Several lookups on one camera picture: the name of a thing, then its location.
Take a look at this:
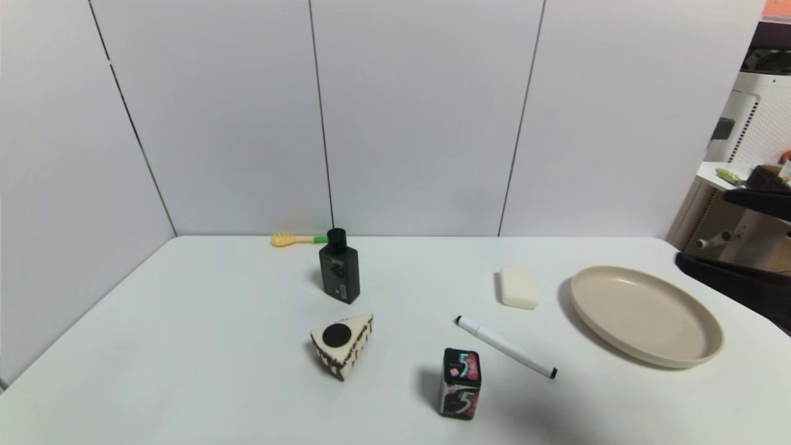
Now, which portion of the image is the grey cylinder handle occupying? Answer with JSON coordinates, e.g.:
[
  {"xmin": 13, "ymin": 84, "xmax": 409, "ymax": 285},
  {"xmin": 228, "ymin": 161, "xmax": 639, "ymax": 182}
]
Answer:
[{"xmin": 696, "ymin": 230, "xmax": 734, "ymax": 250}]

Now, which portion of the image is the dark brown object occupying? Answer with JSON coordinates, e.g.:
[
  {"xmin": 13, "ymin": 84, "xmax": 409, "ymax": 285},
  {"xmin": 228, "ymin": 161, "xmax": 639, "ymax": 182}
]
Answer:
[{"xmin": 746, "ymin": 164, "xmax": 791, "ymax": 192}]

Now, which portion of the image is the beige round plate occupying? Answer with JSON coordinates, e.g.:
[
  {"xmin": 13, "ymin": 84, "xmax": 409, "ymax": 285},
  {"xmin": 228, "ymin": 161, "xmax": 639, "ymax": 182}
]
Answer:
[{"xmin": 570, "ymin": 265, "xmax": 725, "ymax": 370}]

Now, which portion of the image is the orange sign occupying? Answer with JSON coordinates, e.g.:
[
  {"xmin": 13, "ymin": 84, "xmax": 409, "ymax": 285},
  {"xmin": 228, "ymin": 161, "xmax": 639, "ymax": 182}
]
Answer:
[{"xmin": 761, "ymin": 0, "xmax": 791, "ymax": 25}]

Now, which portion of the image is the thin metal rod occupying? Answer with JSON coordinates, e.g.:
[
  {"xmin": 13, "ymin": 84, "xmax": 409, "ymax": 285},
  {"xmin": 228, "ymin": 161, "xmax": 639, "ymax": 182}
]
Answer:
[{"xmin": 455, "ymin": 315, "xmax": 558, "ymax": 379}]

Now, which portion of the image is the white soap bar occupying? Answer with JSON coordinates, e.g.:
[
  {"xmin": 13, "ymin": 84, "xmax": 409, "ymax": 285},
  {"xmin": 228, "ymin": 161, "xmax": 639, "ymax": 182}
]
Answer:
[{"xmin": 499, "ymin": 266, "xmax": 539, "ymax": 310}]

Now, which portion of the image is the black bottle with cap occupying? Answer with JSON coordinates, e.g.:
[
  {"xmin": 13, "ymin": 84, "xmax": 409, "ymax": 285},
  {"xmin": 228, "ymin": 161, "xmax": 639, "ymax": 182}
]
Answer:
[{"xmin": 319, "ymin": 228, "xmax": 361, "ymax": 305}]

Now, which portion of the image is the black gum box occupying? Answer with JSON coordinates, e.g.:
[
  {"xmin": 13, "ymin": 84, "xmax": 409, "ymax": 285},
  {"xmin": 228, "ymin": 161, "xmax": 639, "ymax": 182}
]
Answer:
[{"xmin": 439, "ymin": 348, "xmax": 482, "ymax": 422}]

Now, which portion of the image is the yellow brush green handle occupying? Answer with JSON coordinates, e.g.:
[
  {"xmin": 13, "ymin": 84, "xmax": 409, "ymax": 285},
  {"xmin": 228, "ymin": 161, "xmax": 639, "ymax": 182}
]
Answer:
[{"xmin": 270, "ymin": 232, "xmax": 329, "ymax": 248}]

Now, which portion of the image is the toy cake slice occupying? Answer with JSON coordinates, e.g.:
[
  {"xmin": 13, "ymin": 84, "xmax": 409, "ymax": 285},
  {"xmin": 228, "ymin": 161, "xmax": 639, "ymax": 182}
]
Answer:
[{"xmin": 310, "ymin": 313, "xmax": 375, "ymax": 381}]

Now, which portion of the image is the white perforated cabinet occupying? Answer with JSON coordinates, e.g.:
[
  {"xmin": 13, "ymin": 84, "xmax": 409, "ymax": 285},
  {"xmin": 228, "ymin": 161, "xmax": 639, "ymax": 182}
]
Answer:
[{"xmin": 666, "ymin": 70, "xmax": 791, "ymax": 271}]

